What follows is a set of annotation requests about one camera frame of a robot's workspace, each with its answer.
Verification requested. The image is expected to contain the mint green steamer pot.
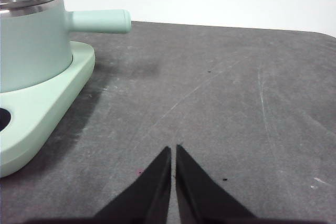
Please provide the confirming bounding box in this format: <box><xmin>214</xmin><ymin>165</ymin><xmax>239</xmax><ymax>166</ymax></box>
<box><xmin>0</xmin><ymin>1</ymin><xmax>132</xmax><ymax>92</ymax></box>

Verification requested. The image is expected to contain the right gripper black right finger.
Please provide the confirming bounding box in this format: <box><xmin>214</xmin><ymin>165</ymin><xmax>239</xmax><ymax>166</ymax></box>
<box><xmin>175</xmin><ymin>144</ymin><xmax>263</xmax><ymax>224</ymax></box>

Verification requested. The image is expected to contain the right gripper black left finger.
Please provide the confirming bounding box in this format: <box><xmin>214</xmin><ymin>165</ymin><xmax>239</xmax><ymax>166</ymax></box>
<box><xmin>86</xmin><ymin>146</ymin><xmax>172</xmax><ymax>224</ymax></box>

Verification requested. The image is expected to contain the mint green cooker base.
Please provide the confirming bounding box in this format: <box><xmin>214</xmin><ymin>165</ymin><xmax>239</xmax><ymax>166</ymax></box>
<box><xmin>0</xmin><ymin>40</ymin><xmax>96</xmax><ymax>179</ymax></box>

